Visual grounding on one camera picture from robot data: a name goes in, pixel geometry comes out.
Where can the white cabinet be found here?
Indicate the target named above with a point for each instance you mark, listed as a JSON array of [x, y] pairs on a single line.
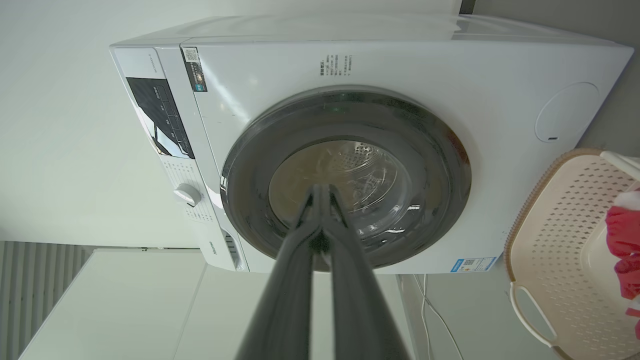
[[150, 310]]

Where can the red and white garment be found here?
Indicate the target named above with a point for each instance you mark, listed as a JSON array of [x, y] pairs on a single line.
[[625, 235]]

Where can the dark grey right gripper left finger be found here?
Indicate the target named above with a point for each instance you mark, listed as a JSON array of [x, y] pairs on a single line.
[[287, 290]]

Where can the black QR sticker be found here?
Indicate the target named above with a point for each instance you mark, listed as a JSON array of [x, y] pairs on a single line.
[[196, 72]]

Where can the grey ribbed panel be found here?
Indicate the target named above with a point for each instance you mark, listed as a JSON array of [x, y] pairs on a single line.
[[30, 290]]

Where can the black washer control display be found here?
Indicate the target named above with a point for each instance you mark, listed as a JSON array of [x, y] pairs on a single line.
[[160, 115]]

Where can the white front-loading washing machine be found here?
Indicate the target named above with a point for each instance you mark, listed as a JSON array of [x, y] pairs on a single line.
[[450, 65]]

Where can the white washer program knob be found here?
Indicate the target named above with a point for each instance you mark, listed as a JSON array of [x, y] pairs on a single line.
[[188, 195]]

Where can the round white filter cover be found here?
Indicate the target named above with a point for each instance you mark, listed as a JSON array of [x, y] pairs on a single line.
[[567, 112]]

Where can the dark round glass washer door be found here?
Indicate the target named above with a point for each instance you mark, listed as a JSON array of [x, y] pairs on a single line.
[[250, 200]]

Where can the cream perforated laundry basket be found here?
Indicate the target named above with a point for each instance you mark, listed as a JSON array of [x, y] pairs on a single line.
[[555, 240]]

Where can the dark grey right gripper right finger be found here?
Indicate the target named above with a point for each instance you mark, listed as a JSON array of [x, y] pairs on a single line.
[[357, 300]]

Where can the blue energy label sticker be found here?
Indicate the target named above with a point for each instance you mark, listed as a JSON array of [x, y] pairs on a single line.
[[472, 264]]

